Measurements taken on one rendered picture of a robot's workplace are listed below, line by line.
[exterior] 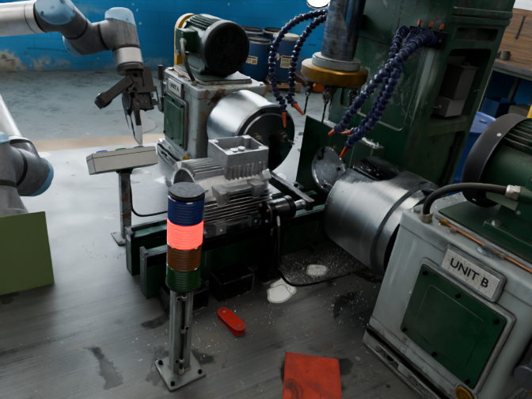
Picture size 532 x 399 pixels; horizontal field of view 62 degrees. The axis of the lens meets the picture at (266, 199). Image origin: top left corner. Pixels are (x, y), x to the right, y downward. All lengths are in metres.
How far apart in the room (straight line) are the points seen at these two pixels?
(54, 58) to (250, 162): 5.61
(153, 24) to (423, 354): 6.19
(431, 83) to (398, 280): 0.56
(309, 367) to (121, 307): 0.46
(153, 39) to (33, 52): 1.54
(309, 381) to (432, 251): 0.36
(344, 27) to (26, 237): 0.90
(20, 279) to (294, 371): 0.67
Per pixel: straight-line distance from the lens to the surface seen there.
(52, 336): 1.09
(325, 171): 1.39
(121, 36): 1.31
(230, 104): 1.48
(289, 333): 1.08
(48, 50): 6.56
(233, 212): 1.09
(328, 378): 1.01
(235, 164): 1.08
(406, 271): 0.95
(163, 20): 6.80
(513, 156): 0.88
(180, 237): 0.74
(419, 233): 0.90
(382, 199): 1.01
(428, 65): 1.29
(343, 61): 1.20
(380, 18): 1.40
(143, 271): 1.11
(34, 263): 1.18
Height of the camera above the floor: 1.55
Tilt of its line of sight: 28 degrees down
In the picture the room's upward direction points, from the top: 8 degrees clockwise
